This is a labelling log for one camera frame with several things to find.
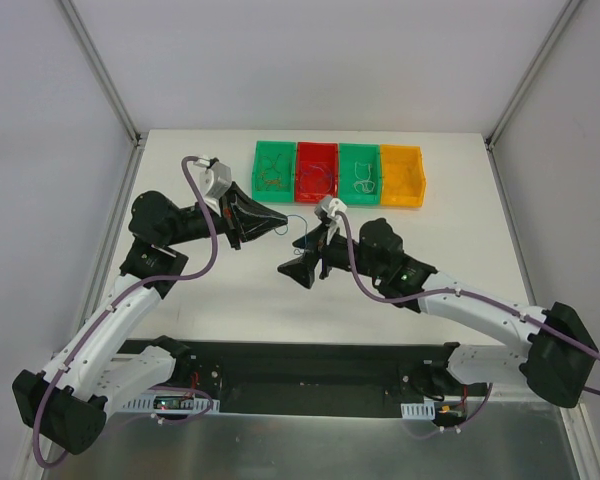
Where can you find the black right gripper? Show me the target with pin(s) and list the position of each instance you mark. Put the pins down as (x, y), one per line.
(323, 255)

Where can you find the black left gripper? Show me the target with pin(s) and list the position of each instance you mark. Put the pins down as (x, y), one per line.
(231, 220)

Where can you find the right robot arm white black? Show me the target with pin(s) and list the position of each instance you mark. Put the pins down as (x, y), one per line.
(549, 350)

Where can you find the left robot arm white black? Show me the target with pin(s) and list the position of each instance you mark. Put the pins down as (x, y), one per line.
(70, 400)

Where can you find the green plastic bin left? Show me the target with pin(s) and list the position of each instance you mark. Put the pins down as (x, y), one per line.
(273, 172)

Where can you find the green plastic bin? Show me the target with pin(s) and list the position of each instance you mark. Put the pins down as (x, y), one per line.
(273, 172)
(359, 174)

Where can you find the red plastic bin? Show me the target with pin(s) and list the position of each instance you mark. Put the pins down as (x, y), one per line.
(316, 171)

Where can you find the green plastic bin right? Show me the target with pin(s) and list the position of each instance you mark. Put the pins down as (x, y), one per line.
(359, 174)

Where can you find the yellow plastic bin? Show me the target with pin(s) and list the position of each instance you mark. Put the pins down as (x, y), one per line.
(403, 176)

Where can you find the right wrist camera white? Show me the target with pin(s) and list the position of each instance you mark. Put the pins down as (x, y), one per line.
(328, 211)

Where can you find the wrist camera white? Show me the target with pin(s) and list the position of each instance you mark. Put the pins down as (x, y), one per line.
(215, 181)
(328, 211)

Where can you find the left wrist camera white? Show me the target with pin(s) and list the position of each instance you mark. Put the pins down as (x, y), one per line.
(215, 181)

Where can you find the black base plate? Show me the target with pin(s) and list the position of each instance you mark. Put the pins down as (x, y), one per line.
(335, 380)

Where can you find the right white cable duct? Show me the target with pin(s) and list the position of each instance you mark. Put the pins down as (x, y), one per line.
(418, 411)

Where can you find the white cable duct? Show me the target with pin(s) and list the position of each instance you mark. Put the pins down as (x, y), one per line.
(166, 404)
(418, 411)

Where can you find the left white cable duct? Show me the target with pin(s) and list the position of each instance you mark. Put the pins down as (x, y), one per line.
(166, 404)

